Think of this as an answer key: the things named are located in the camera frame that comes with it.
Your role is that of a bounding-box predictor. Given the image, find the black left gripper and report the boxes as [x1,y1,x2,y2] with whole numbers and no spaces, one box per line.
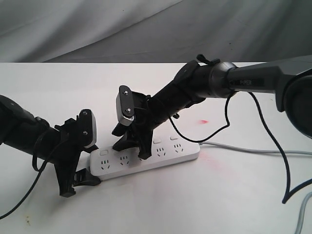
[54,116,101,197]

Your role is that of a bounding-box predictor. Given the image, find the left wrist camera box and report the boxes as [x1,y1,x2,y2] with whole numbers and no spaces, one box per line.
[77,109,97,149]

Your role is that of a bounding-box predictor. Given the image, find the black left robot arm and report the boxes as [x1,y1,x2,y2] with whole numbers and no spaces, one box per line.
[0,96,101,197]

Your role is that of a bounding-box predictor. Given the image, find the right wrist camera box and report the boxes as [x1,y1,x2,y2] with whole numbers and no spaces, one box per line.
[116,85,135,126]

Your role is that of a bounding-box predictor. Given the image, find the grey backdrop cloth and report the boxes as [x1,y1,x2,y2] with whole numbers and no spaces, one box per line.
[0,0,312,63]

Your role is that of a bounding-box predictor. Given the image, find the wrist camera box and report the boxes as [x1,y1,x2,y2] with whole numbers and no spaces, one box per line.
[77,109,97,149]
[116,85,135,126]

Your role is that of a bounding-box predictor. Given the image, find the grey power cable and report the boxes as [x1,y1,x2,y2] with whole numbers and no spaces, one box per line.
[198,140,312,234]

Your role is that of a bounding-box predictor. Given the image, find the white five-outlet power strip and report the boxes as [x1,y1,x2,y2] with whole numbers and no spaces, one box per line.
[89,134,200,181]

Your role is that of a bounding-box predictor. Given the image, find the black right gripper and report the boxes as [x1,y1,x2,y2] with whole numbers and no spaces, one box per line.
[112,92,157,160]

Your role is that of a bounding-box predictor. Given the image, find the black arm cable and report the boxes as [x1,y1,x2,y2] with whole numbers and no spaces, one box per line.
[0,131,71,217]
[168,90,312,205]

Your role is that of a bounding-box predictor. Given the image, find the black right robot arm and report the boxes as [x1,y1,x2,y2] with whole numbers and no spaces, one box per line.
[112,55,312,159]

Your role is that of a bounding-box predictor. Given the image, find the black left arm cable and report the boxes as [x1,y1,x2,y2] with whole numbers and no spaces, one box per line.
[0,131,71,217]

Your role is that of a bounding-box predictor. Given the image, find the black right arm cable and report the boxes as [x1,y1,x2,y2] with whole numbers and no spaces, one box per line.
[168,90,312,205]

